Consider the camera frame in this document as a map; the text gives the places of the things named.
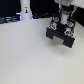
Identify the green-lidded white kcup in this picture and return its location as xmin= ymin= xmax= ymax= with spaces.
xmin=62 ymin=11 xmax=71 ymax=20

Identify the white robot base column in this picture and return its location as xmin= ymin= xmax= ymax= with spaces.
xmin=21 ymin=0 xmax=32 ymax=20

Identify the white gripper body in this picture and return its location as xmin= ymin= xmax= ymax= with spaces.
xmin=59 ymin=0 xmax=74 ymax=11

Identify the black kcup holder box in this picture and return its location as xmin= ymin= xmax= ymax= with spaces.
xmin=46 ymin=17 xmax=75 ymax=48

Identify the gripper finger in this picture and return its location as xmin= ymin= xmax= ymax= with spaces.
xmin=50 ymin=14 xmax=61 ymax=30
xmin=65 ymin=18 xmax=76 ymax=36

